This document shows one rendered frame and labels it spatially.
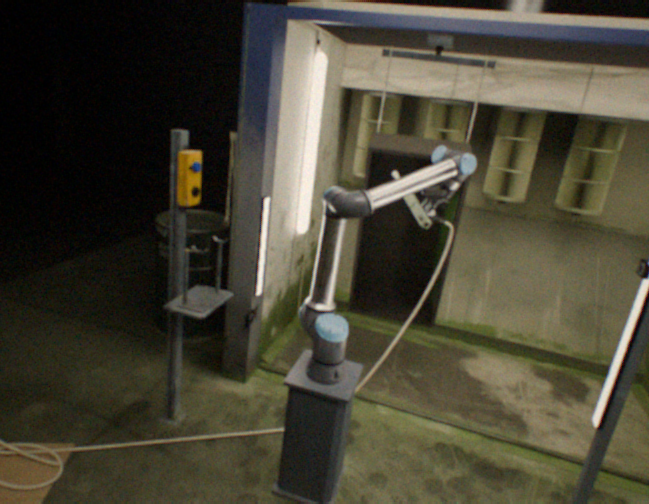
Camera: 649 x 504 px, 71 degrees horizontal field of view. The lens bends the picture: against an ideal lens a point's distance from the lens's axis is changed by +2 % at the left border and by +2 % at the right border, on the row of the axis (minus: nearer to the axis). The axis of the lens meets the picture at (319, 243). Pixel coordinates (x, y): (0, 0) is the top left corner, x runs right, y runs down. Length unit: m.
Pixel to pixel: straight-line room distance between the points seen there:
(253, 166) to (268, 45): 0.64
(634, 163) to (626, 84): 0.77
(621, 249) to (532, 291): 0.80
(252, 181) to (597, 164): 2.58
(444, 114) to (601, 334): 2.14
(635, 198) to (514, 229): 0.93
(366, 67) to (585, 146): 1.77
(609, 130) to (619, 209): 0.79
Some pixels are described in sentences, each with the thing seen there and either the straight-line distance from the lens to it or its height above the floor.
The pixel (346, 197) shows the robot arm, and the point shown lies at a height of 1.48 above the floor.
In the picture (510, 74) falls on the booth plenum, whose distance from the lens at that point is 3.85.
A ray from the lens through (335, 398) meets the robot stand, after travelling 2.10.
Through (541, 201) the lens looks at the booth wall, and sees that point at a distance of 4.38.
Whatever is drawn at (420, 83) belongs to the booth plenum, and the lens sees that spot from 3.86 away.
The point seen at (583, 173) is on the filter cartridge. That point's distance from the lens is 4.01.
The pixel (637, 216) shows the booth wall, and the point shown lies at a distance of 4.56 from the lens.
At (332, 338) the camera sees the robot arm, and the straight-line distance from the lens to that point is 2.05.
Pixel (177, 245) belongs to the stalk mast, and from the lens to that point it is 2.40.
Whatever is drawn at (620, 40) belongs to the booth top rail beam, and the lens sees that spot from 2.48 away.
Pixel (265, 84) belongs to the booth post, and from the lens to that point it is 2.62.
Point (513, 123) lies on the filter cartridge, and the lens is 3.91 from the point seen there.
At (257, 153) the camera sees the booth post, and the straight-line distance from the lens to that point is 2.65.
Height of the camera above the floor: 1.87
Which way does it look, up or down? 18 degrees down
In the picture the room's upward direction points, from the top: 7 degrees clockwise
